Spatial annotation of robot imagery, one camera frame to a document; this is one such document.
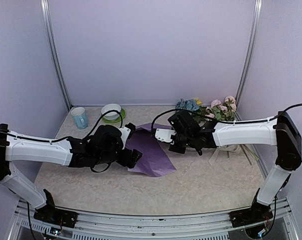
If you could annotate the blue fake flower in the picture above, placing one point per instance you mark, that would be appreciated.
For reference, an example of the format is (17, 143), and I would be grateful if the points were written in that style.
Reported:
(184, 104)

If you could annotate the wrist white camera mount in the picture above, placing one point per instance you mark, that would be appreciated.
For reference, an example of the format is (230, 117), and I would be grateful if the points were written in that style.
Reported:
(165, 135)
(125, 133)

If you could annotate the purple wrapping paper sheet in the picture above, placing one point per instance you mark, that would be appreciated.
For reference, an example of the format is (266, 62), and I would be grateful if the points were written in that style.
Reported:
(154, 161)

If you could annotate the aluminium corner post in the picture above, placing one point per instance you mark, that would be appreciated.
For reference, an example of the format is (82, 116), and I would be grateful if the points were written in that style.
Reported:
(249, 51)
(54, 53)

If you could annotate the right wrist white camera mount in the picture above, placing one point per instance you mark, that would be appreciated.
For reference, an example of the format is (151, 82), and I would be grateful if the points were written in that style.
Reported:
(165, 135)

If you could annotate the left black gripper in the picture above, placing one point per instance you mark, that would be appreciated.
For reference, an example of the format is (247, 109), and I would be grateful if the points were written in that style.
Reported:
(133, 159)

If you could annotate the yellow fake flower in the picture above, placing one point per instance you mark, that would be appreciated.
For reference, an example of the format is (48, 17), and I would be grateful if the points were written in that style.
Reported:
(198, 101)

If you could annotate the green plate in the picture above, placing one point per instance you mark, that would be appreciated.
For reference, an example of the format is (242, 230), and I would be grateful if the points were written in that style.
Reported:
(114, 117)

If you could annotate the white ceramic bowl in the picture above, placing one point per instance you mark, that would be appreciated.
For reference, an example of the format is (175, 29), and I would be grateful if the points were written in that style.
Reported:
(111, 108)

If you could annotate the pink fake rose stems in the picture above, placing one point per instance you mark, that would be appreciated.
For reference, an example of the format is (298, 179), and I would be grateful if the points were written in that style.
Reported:
(220, 110)

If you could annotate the left aluminium corner post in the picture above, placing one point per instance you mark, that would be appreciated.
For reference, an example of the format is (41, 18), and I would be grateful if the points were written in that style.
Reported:
(54, 53)

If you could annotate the right aluminium corner post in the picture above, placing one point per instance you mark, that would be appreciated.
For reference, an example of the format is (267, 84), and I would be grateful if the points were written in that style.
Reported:
(249, 51)

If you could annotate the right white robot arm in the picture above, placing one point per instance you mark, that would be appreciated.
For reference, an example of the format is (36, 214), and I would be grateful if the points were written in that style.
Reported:
(275, 139)

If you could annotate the cream printed ribbon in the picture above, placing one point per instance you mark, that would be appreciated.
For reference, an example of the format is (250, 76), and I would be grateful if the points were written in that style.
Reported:
(227, 149)

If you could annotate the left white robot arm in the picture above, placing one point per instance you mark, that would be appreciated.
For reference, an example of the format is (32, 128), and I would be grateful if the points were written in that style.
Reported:
(67, 151)

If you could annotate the light blue mug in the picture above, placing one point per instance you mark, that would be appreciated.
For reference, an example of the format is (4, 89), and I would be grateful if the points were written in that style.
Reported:
(79, 117)

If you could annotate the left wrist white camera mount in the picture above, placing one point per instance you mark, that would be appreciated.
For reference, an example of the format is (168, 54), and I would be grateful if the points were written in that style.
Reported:
(125, 133)

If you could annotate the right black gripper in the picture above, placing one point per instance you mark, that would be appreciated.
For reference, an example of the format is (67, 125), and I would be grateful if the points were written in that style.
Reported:
(178, 150)

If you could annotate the aluminium front rail frame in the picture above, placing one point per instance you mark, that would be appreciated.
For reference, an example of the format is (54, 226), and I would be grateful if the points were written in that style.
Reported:
(91, 225)

